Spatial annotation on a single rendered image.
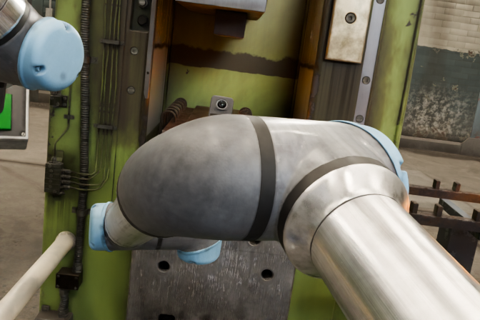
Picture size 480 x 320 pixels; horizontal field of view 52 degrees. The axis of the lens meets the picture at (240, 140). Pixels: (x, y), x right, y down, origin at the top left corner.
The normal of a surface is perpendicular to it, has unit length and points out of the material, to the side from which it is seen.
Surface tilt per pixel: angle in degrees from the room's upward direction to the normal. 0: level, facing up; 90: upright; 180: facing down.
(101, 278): 90
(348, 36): 90
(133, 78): 90
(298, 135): 28
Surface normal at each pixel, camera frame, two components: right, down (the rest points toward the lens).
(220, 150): -0.06, -0.40
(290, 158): 0.32, -0.33
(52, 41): 0.91, 0.20
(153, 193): -0.56, 0.15
